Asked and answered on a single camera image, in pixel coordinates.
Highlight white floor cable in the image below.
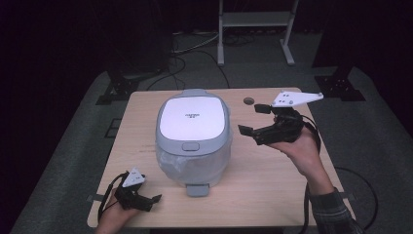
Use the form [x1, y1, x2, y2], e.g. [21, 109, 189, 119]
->
[171, 30, 222, 55]

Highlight white and grey rice cooker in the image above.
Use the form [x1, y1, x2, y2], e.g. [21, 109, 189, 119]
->
[154, 88, 234, 198]

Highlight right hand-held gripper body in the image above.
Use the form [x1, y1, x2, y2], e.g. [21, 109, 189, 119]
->
[252, 90, 325, 146]

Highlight black stand base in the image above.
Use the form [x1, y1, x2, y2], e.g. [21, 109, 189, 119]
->
[95, 69, 140, 106]
[314, 66, 366, 102]

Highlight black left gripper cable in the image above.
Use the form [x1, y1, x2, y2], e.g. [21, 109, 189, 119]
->
[96, 171, 130, 225]

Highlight black floor cables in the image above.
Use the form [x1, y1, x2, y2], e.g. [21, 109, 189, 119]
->
[145, 32, 231, 92]

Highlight person's left hand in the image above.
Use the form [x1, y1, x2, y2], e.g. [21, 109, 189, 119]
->
[94, 189, 141, 234]

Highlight white metal stand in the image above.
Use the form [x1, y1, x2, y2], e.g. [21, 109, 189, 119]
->
[216, 0, 300, 67]

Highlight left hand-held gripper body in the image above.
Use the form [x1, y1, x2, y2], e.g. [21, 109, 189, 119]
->
[114, 166, 154, 213]

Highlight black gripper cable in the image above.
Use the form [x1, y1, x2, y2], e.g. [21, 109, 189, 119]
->
[96, 171, 130, 225]
[300, 113, 380, 234]

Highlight person's right hand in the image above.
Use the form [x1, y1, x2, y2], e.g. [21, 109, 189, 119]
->
[266, 126, 326, 179]

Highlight floor outlet plate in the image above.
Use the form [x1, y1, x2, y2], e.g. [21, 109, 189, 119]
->
[103, 118, 122, 138]

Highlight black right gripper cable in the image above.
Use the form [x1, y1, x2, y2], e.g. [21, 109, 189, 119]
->
[300, 113, 380, 234]

